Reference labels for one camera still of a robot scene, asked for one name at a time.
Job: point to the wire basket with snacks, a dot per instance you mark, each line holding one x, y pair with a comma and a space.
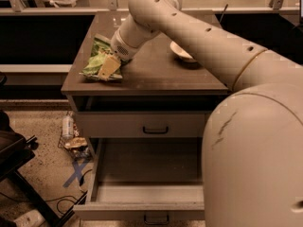
76, 147

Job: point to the white power strip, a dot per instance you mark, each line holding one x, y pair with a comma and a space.
32, 218

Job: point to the open bottom drawer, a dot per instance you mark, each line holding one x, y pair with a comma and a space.
156, 180

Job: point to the grey drawer cabinet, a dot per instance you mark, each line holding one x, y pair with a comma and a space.
154, 81

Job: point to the black chair frame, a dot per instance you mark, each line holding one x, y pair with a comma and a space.
50, 167

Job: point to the green jalapeno chip bag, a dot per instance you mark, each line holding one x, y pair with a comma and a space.
100, 49

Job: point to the blue tape cross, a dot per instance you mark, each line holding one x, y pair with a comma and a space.
78, 167

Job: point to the white plastic bottle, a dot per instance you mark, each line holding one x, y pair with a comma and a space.
67, 127

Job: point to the closed middle drawer front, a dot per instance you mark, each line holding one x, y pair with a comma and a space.
141, 125

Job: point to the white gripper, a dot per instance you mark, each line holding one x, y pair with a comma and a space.
120, 48

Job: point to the white paper bowl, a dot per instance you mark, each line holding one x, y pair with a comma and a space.
180, 52

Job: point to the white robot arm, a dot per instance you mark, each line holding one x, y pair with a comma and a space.
253, 140

